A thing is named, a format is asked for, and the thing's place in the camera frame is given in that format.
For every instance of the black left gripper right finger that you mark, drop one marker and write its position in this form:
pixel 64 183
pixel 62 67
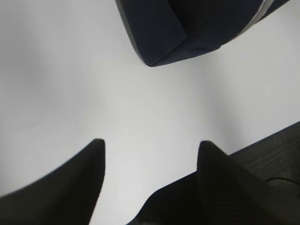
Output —
pixel 231 195

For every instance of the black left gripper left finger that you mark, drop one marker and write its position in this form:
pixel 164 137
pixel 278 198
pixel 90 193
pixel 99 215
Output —
pixel 66 196

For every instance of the navy insulated lunch bag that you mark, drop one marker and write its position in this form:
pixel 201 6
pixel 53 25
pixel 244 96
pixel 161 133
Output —
pixel 167 31

